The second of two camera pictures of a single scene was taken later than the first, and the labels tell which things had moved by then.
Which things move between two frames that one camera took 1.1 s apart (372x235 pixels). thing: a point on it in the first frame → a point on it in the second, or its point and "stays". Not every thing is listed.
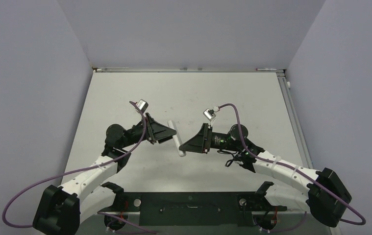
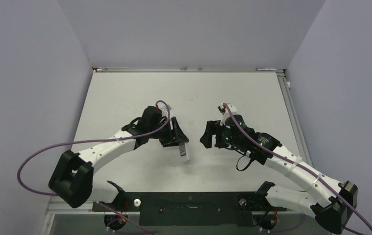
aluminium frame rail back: x=137 y=69 stays
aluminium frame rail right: x=297 y=128 stays
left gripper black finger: x=157 y=131 → x=178 y=134
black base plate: x=198 y=208 stays
